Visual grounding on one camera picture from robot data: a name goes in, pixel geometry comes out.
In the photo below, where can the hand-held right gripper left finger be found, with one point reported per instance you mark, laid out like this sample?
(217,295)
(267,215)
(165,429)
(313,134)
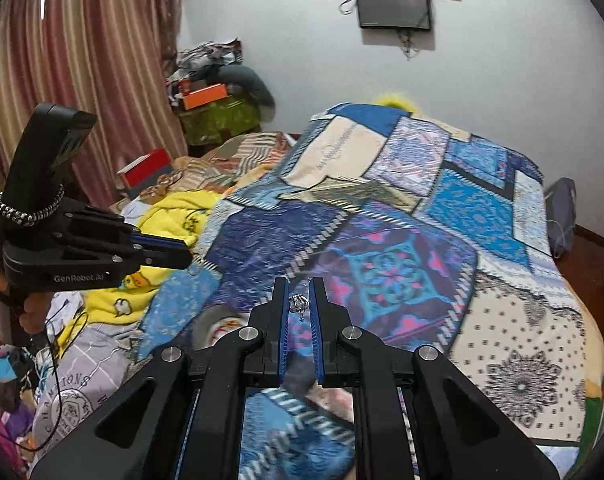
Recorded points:
(283,332)

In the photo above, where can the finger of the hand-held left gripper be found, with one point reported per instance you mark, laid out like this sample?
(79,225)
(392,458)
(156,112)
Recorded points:
(169,259)
(162,243)

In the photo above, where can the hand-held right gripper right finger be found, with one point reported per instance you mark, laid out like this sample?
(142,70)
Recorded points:
(316,332)

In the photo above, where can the person's left hand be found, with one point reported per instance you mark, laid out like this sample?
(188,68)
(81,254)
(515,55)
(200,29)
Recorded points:
(32,312)

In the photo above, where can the yellow printed blanket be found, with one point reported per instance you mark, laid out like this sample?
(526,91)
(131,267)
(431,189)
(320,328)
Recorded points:
(169,215)

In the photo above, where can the red box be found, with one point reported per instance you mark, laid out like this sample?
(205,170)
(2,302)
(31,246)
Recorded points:
(144,170)

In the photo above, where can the beige striped blanket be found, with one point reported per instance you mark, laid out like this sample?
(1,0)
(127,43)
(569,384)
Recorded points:
(242,152)

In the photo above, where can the blue patchwork blanket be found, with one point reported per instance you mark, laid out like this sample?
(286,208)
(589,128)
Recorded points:
(382,230)

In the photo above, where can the striped pink curtain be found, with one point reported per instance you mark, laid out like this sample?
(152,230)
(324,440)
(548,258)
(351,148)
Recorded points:
(92,60)

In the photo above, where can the white printed cloth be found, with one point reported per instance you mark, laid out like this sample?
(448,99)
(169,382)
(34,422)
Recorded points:
(89,360)

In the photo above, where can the green patterned cloth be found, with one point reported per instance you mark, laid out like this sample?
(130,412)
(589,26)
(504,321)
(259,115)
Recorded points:
(219,120)

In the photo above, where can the orange box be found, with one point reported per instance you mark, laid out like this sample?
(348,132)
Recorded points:
(205,97)

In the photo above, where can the pile of mixed clothes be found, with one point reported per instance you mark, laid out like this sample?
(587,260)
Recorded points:
(202,62)

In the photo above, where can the pile of pink clothes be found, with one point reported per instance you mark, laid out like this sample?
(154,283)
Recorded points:
(2,410)

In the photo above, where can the yellow fluffy toy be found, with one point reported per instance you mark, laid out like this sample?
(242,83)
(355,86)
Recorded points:
(397,101)

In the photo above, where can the grey bag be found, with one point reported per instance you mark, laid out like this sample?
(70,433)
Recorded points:
(561,210)

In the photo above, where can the small flat wall monitor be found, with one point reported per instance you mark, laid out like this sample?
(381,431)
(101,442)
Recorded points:
(394,5)

